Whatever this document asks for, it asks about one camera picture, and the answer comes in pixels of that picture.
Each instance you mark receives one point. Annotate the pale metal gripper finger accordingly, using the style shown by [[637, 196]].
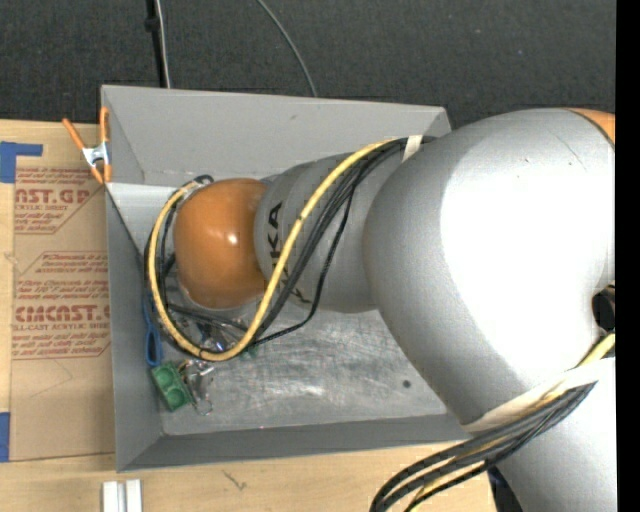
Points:
[[204, 387]]

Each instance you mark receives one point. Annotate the brown cardboard board, red print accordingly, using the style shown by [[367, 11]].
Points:
[[55, 400]]

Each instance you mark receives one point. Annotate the blue plastic loop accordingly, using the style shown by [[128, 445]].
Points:
[[151, 345]]

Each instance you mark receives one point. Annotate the green toy brick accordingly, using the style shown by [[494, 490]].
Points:
[[172, 386]]

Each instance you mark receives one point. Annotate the grey metal bin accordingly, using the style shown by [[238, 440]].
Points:
[[310, 370]]

